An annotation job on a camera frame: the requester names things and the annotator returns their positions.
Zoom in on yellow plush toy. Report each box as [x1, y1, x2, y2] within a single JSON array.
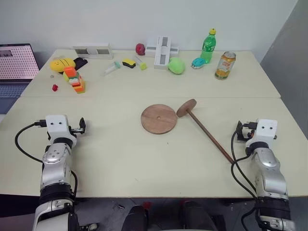
[[49, 57, 77, 74]]

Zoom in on clear tube with teal cap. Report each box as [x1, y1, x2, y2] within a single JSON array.
[[103, 61, 121, 77]]

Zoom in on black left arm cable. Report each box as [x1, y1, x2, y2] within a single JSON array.
[[14, 119, 49, 165]]

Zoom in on red apple toy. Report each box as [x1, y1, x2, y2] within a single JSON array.
[[135, 43, 146, 56]]

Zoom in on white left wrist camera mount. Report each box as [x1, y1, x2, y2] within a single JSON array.
[[45, 115, 78, 148]]

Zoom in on short white box grey window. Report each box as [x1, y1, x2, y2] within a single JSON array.
[[144, 40, 180, 58]]

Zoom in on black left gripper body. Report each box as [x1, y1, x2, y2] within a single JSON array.
[[67, 125, 84, 137]]

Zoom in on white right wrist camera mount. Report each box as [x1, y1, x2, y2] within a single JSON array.
[[245, 118, 279, 149]]

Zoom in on black and yellow sponge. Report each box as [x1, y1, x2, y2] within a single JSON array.
[[122, 58, 137, 69]]

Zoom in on green plush toy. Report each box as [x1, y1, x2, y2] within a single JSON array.
[[167, 57, 186, 76]]

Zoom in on clear tube with lime cap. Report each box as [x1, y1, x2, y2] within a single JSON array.
[[134, 55, 148, 71]]

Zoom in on wooden rod with disc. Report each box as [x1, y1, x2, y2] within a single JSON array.
[[176, 98, 235, 165]]

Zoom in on open laptop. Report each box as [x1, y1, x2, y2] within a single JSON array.
[[0, 43, 40, 115]]

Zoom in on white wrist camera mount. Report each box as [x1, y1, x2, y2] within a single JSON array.
[[245, 118, 279, 149], [45, 115, 78, 148]]

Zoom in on black wallet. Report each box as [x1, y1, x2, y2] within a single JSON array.
[[72, 57, 89, 71]]

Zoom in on colourful stacked toy blocks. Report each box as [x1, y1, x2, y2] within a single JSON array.
[[63, 66, 87, 94]]

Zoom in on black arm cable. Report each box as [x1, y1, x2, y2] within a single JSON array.
[[14, 119, 49, 165], [230, 130, 260, 231]]

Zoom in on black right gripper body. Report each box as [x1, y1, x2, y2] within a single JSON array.
[[242, 122, 258, 141]]

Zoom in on blue and white toy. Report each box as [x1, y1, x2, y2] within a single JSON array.
[[191, 57, 208, 70]]

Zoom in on white cross-shaped holder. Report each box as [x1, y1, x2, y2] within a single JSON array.
[[154, 36, 172, 71]]

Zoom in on wide white box two windows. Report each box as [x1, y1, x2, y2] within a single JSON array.
[[72, 43, 114, 60]]

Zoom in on round wooden disc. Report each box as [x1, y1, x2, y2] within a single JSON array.
[[140, 103, 179, 135]]

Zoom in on green plastic soda bottle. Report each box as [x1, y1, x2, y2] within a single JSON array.
[[200, 28, 217, 64]]

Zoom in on orange drink can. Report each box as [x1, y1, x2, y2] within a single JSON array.
[[214, 51, 237, 81]]

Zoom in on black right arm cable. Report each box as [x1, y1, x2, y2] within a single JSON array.
[[230, 130, 260, 231]]

